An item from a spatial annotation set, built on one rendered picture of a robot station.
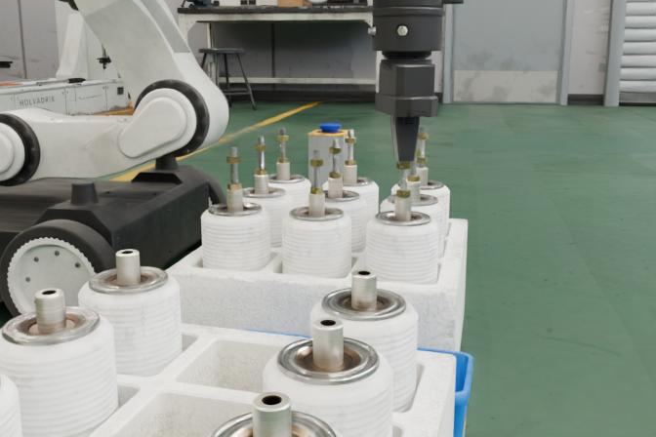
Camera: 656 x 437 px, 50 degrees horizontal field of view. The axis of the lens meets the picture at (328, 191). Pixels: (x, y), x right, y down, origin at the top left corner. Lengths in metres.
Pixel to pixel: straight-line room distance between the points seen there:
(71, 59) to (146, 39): 3.27
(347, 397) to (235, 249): 0.50
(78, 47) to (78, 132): 3.21
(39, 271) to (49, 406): 0.65
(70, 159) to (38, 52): 5.75
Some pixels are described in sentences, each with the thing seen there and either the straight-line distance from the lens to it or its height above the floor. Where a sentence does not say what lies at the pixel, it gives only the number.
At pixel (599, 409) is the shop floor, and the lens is 1.05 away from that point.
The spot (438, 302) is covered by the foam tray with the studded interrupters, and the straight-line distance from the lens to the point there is 0.89.
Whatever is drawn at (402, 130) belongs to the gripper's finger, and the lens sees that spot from 0.91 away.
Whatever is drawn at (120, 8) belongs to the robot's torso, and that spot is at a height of 0.54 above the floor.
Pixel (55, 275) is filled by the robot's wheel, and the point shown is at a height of 0.11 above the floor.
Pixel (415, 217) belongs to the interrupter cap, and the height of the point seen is 0.25.
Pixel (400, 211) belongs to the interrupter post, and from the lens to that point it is 0.93.
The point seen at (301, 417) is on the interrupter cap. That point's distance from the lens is 0.46.
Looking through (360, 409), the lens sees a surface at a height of 0.24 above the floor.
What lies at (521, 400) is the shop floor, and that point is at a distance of 1.04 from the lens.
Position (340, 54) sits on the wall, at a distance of 6.12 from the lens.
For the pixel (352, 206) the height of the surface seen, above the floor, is 0.25.
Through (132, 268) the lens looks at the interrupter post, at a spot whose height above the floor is 0.27.
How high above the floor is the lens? 0.48
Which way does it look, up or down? 12 degrees down
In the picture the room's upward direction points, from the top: straight up
